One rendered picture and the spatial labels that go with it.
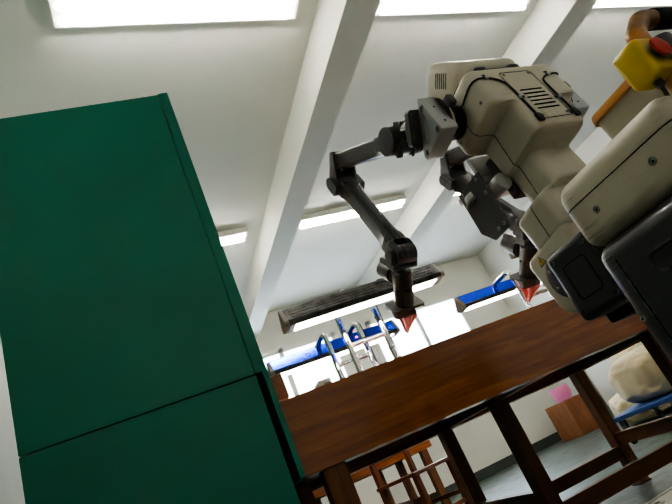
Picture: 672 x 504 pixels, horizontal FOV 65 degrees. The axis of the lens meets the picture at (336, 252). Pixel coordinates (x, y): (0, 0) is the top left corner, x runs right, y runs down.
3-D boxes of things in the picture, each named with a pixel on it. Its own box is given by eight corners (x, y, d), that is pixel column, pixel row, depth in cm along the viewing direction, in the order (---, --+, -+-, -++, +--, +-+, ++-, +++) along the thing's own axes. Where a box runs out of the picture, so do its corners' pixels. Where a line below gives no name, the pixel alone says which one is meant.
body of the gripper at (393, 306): (384, 309, 156) (382, 286, 153) (413, 299, 159) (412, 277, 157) (395, 318, 150) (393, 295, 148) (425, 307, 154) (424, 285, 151)
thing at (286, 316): (446, 274, 191) (436, 258, 194) (285, 326, 170) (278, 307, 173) (438, 284, 198) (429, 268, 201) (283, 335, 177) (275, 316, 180)
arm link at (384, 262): (391, 252, 145) (417, 247, 148) (370, 241, 155) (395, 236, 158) (391, 292, 149) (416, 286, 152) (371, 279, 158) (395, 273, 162)
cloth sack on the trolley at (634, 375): (727, 365, 408) (694, 320, 424) (669, 395, 377) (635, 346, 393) (670, 386, 454) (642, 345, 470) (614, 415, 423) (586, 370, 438)
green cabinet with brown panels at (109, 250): (268, 369, 129) (168, 92, 166) (17, 456, 110) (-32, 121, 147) (246, 456, 245) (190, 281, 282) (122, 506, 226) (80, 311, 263)
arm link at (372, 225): (327, 173, 171) (356, 169, 176) (325, 187, 175) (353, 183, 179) (393, 256, 143) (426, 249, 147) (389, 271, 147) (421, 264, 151)
